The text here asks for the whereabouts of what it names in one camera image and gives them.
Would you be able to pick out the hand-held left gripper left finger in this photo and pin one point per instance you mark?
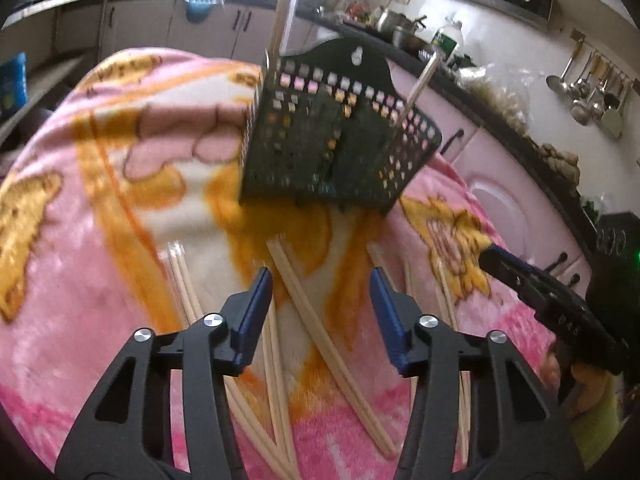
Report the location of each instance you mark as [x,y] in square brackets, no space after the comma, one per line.
[254,312]

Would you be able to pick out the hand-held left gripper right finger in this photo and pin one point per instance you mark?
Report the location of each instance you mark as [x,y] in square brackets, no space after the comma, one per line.
[387,320]

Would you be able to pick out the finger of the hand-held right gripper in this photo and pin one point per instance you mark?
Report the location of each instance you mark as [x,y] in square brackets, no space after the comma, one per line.
[517,259]
[515,280]

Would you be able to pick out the group of wooden chopsticks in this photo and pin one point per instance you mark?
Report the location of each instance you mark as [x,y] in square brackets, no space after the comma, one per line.
[320,330]

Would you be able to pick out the black perforated utensil holder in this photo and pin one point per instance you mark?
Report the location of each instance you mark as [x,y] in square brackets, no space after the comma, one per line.
[300,150]

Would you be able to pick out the long wooden chopstick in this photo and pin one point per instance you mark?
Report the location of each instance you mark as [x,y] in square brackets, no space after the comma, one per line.
[291,25]
[424,77]
[276,30]

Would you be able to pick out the person's right hand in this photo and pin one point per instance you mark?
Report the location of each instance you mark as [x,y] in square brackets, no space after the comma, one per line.
[585,390]

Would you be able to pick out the pile of ginger roots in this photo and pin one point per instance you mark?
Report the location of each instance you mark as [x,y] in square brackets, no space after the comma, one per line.
[562,162]

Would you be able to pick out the clear plastic bag of food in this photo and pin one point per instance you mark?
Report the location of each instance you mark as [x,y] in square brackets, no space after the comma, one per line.
[500,95]

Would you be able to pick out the pale kitchen spatula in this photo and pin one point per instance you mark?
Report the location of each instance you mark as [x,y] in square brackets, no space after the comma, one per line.
[612,117]

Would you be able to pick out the pink printed blanket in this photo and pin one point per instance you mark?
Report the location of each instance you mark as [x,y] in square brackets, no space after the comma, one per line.
[75,310]

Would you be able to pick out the steel ladle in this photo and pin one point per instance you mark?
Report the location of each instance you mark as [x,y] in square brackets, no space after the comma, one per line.
[577,89]
[554,82]

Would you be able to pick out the oil bottle with green label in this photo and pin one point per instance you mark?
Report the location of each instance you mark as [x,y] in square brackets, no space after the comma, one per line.
[445,42]

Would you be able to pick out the steel bowl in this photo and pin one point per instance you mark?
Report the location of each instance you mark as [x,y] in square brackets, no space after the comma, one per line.
[410,40]

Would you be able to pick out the steel pot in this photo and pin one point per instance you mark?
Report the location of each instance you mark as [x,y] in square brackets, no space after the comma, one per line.
[392,19]

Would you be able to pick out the cluster of condiment bottles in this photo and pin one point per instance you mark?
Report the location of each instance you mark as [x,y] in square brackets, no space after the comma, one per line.
[357,10]

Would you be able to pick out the blue cloth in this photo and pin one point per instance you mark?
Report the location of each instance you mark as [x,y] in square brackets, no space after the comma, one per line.
[200,7]

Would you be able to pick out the grey storage shelf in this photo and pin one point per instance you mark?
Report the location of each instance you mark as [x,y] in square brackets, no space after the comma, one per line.
[50,75]

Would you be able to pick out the blue packet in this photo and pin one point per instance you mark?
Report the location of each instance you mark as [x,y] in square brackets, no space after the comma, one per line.
[12,82]

